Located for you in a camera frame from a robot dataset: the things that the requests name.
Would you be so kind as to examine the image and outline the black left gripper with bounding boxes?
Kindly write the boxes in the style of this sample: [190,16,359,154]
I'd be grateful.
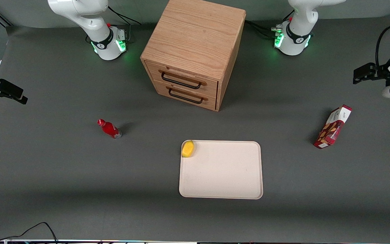
[353,63,390,86]

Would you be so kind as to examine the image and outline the red cookie box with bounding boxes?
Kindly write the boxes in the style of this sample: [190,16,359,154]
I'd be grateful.
[313,104,353,150]

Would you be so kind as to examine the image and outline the beige plastic tray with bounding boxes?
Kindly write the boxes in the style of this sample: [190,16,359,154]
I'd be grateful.
[179,140,264,200]

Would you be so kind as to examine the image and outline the red soda bottle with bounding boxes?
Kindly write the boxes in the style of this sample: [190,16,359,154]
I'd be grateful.
[97,119,123,140]

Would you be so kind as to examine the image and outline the wooden drawer front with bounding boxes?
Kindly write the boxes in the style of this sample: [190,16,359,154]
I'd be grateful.
[145,61,219,99]
[154,81,217,111]

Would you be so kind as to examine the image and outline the wooden two-drawer cabinet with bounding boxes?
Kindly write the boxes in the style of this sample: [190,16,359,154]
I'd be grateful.
[140,0,246,112]

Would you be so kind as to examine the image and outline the yellow lemon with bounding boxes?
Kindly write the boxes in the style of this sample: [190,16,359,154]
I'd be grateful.
[181,140,195,158]

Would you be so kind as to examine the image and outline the black left arm base cables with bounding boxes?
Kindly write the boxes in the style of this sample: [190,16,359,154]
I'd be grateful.
[245,9,295,39]

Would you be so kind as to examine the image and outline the black arm base cables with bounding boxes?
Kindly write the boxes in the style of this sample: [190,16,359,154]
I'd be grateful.
[107,5,142,44]
[245,9,295,39]

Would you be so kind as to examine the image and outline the black cable on table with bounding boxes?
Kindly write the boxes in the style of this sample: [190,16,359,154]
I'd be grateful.
[0,222,59,244]

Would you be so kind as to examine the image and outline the black right arm base cables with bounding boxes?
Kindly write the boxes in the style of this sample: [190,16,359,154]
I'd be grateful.
[107,5,142,44]

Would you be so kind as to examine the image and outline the black drawer handle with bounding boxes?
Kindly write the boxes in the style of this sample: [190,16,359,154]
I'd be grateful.
[168,87,204,104]
[161,70,203,90]

